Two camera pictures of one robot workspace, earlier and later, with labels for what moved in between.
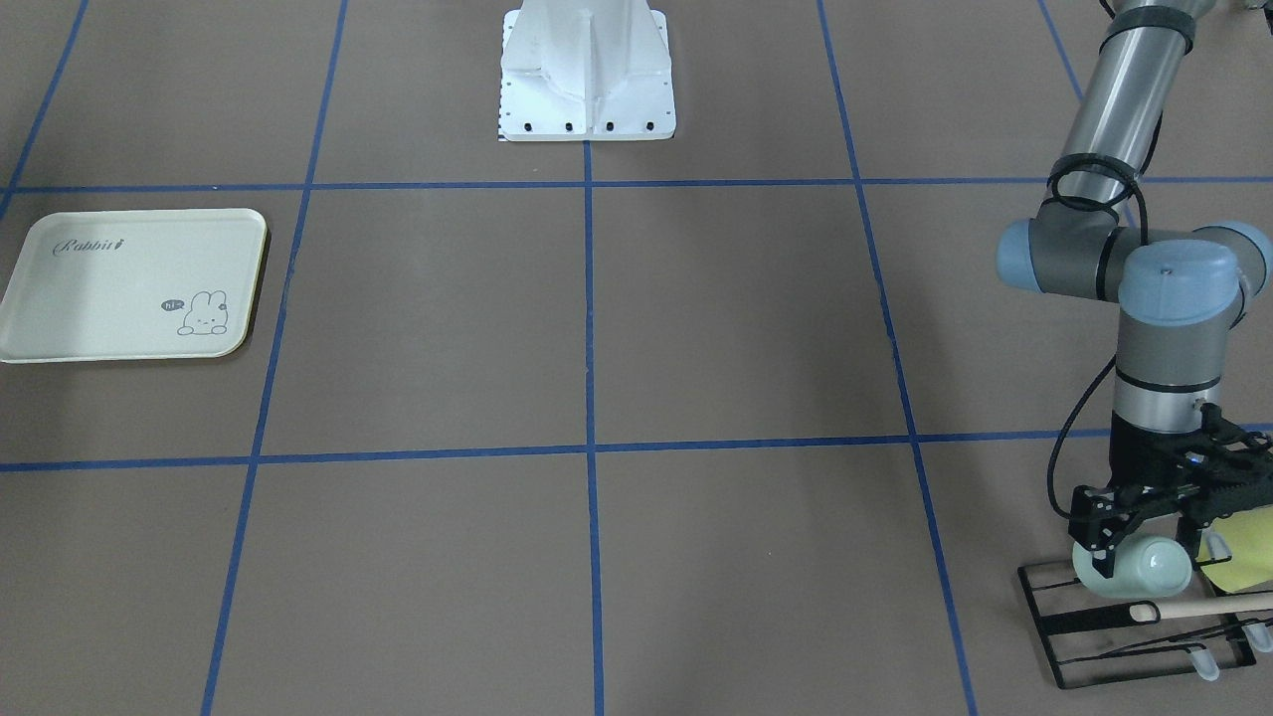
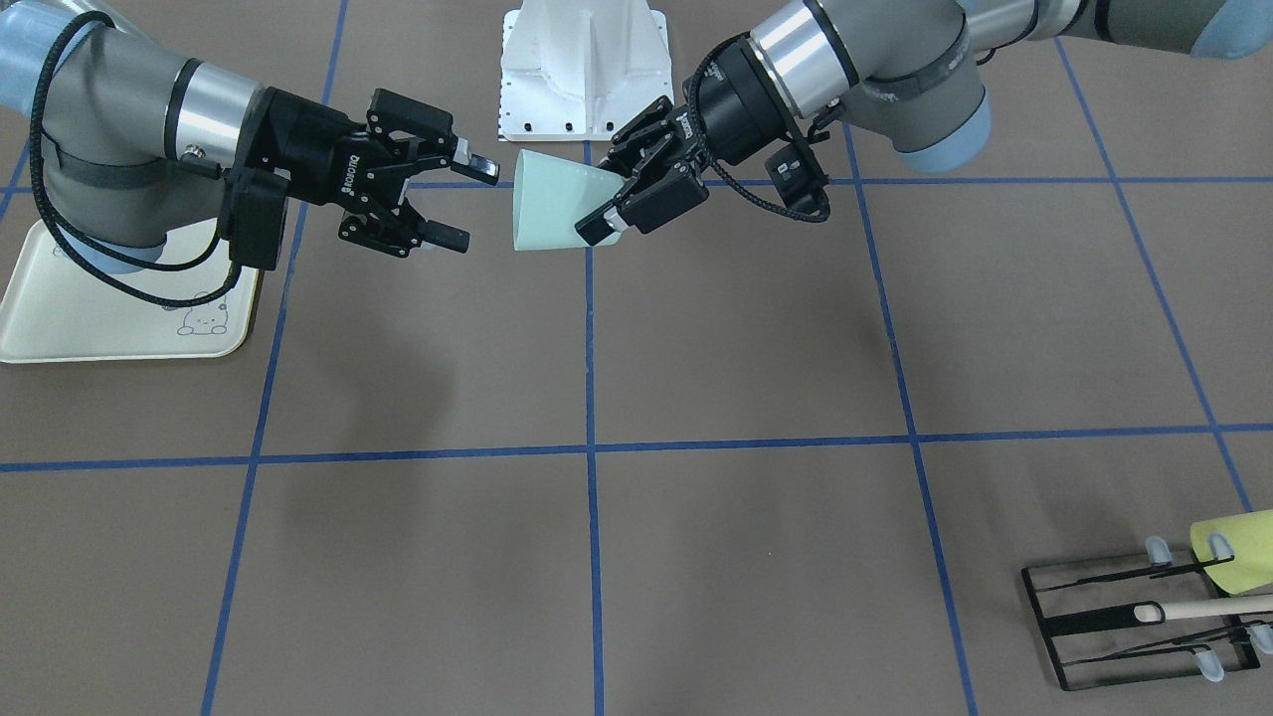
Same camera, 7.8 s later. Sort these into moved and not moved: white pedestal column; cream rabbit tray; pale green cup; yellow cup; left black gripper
Moved: left black gripper; pale green cup
Not moved: cream rabbit tray; yellow cup; white pedestal column
